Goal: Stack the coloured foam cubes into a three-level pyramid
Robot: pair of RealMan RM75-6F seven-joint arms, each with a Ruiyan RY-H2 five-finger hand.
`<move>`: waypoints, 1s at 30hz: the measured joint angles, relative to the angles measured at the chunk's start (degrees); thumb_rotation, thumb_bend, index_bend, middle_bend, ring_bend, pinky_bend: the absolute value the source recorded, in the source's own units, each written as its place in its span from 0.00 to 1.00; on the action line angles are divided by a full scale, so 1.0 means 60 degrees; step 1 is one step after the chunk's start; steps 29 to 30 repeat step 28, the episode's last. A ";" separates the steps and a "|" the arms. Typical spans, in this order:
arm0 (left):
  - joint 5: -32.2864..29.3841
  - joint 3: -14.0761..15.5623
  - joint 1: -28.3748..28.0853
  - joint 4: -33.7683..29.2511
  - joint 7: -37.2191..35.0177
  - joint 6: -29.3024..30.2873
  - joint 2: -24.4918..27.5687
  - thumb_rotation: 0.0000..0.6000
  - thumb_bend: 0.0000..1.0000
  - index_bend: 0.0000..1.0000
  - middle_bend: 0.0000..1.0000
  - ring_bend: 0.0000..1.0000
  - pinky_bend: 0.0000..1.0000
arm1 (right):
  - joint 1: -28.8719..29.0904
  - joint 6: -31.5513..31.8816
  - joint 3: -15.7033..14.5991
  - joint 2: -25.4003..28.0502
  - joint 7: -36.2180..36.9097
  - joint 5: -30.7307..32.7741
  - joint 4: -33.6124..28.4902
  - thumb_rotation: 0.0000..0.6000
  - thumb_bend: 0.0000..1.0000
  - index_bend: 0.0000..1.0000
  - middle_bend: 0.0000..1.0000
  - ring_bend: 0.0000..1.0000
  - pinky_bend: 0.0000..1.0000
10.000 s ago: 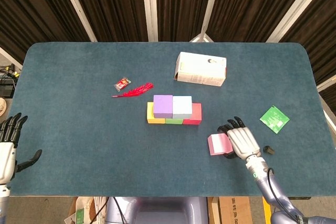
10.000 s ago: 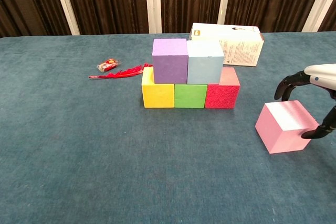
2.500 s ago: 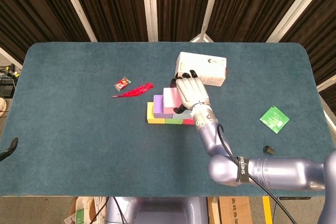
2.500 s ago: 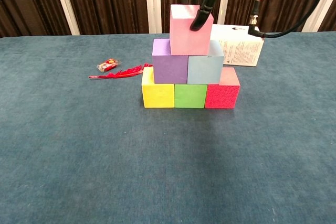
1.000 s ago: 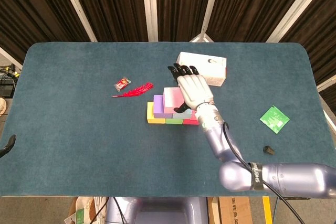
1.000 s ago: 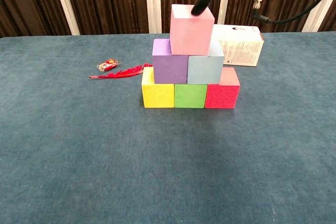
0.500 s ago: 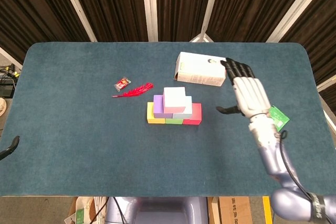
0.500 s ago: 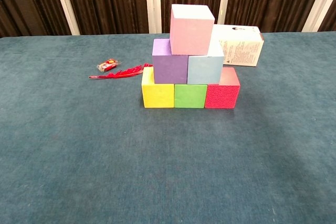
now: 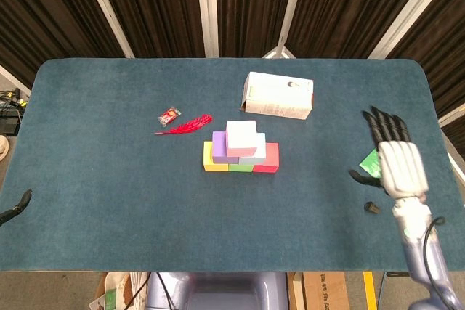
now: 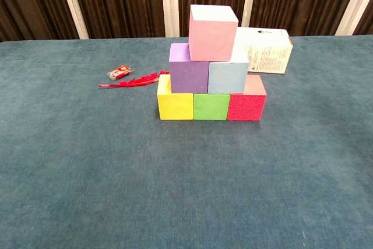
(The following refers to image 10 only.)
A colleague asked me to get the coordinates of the yellow foam cube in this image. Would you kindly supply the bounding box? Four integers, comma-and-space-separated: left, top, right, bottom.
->
157, 73, 195, 121

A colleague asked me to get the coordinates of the purple foam cube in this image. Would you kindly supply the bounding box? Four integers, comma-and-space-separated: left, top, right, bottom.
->
168, 43, 210, 94

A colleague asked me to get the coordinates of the light blue foam cube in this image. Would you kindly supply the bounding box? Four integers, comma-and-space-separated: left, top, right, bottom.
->
207, 45, 250, 95

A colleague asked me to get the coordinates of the red foam cube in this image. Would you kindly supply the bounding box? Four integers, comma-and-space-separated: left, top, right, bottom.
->
226, 74, 268, 121

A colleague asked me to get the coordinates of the pink foam cube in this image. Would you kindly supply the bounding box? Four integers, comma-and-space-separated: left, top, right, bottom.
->
188, 4, 240, 62

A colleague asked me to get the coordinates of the green foam cube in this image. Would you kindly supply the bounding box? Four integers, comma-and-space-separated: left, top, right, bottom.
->
193, 92, 231, 121

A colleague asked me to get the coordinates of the red feather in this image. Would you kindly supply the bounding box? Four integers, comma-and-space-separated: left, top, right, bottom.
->
98, 69, 171, 88

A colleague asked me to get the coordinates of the blue felt table cloth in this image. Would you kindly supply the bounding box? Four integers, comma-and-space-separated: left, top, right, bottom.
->
0, 35, 373, 249

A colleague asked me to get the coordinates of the red wrapped candy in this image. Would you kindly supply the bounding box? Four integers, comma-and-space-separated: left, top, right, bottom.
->
107, 64, 136, 81

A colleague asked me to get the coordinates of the white printed cardboard box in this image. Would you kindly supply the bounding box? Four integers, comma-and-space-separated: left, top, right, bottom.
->
234, 26, 294, 75

